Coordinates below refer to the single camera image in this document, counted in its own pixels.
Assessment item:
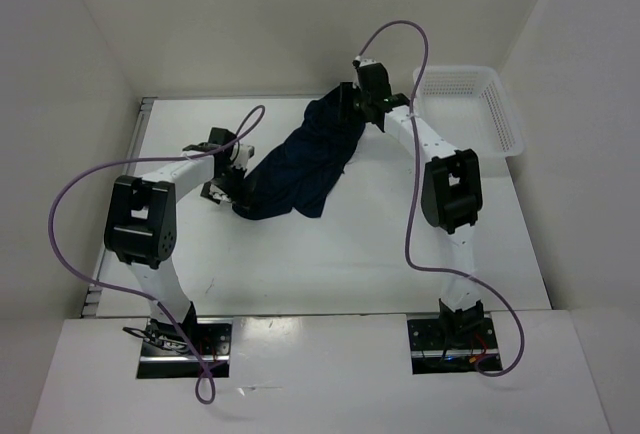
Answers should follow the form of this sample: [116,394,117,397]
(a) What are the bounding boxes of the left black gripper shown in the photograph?
[201,162,259,211]

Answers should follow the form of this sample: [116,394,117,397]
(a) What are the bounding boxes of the navy blue shorts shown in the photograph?
[237,87,365,221]

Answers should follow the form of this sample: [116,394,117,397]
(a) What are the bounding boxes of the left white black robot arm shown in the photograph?
[104,128,255,354]

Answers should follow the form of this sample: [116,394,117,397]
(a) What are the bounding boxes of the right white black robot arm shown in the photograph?
[339,57,484,347]

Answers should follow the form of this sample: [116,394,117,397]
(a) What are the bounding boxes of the white perforated plastic basket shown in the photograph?
[413,65,524,158]

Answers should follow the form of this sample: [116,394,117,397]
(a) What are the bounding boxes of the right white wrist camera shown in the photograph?
[352,56,379,72]

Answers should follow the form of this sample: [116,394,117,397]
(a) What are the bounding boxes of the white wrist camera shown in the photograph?
[231,143,255,170]
[352,56,379,72]

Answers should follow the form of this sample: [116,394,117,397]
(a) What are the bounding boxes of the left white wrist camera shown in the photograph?
[231,143,255,170]

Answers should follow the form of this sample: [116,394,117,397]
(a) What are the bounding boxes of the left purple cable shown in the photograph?
[47,105,266,404]

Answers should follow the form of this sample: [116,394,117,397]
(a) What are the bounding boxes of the aluminium table edge rail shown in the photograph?
[81,97,155,318]

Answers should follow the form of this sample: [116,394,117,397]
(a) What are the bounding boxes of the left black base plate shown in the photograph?
[136,319,232,380]

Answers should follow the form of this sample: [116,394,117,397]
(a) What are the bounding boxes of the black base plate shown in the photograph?
[136,319,232,380]
[407,314,503,375]

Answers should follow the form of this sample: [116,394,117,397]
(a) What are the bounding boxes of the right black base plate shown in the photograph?
[407,314,503,375]

